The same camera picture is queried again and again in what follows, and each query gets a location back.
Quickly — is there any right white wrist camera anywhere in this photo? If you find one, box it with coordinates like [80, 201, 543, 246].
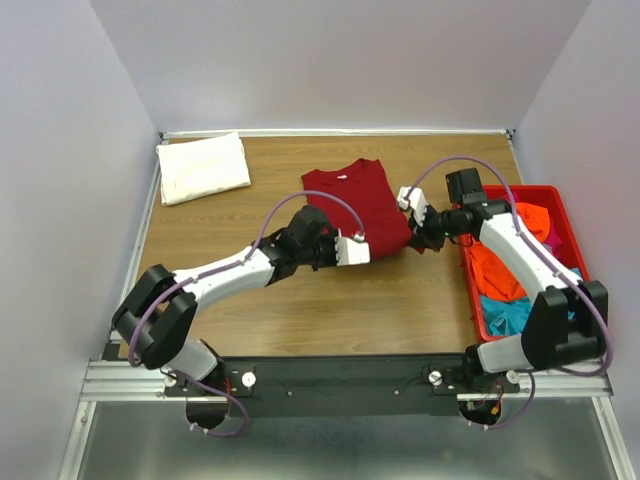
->
[396, 186, 429, 226]

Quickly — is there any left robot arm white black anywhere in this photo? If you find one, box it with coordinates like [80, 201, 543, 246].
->
[112, 205, 349, 395]

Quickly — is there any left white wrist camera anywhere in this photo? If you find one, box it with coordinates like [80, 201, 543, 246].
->
[335, 231, 371, 267]

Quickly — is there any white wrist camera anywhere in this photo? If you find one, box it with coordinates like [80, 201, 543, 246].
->
[335, 231, 371, 267]
[396, 186, 429, 226]

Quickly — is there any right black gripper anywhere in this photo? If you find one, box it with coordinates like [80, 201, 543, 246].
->
[407, 201, 467, 253]

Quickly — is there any teal t shirt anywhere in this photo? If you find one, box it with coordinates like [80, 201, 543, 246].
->
[479, 268, 586, 339]

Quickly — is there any red plastic bin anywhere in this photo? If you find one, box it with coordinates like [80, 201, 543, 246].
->
[457, 185, 589, 342]

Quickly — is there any folded white t shirt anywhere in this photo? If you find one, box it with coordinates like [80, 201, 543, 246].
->
[156, 132, 251, 206]

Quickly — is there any magenta t shirt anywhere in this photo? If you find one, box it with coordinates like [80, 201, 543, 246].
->
[514, 194, 562, 256]

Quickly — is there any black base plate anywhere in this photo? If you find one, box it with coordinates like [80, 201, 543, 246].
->
[162, 354, 521, 426]

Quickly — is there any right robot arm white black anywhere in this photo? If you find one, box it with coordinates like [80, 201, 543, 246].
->
[397, 168, 611, 392]

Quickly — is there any dark red t shirt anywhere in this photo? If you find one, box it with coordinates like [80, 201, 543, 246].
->
[301, 158, 411, 261]

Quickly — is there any aluminium frame rail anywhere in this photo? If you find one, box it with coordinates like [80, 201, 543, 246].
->
[60, 129, 636, 479]

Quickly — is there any orange t shirt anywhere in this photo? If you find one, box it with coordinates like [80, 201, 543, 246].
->
[468, 202, 551, 302]

